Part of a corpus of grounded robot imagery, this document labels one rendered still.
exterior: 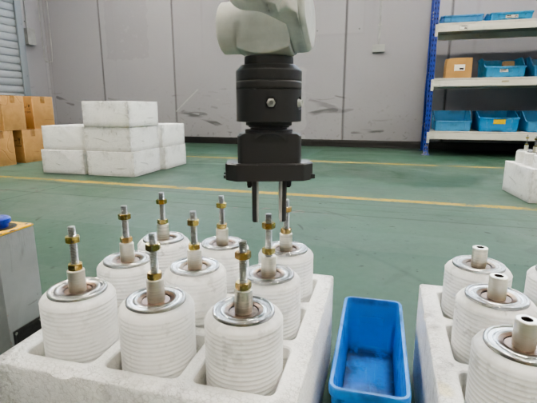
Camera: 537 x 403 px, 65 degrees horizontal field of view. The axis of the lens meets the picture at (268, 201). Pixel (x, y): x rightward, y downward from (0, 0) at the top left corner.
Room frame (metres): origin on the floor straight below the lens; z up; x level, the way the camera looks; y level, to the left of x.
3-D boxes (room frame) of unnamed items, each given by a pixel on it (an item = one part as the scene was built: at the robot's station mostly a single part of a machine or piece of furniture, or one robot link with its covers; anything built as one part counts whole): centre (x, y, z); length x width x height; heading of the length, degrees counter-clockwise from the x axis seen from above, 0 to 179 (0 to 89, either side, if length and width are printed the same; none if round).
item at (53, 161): (3.38, 1.52, 0.09); 0.39 x 0.39 x 0.18; 74
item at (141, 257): (0.64, 0.23, 0.25); 0.08 x 0.08 x 0.01
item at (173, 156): (3.65, 0.98, 0.09); 0.39 x 0.39 x 0.18; 76
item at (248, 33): (0.60, 0.00, 0.57); 0.11 x 0.11 x 0.11; 76
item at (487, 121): (4.54, -2.40, 0.36); 0.50 x 0.38 x 0.21; 164
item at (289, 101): (0.58, 0.00, 0.45); 0.13 x 0.10 x 0.12; 93
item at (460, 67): (4.62, -1.99, 0.89); 0.31 x 0.24 x 0.20; 163
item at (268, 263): (0.58, 0.00, 0.26); 0.02 x 0.02 x 0.03
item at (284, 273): (0.58, 0.00, 0.25); 0.08 x 0.08 x 0.01
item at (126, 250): (0.64, 0.23, 0.26); 0.02 x 0.02 x 0.03
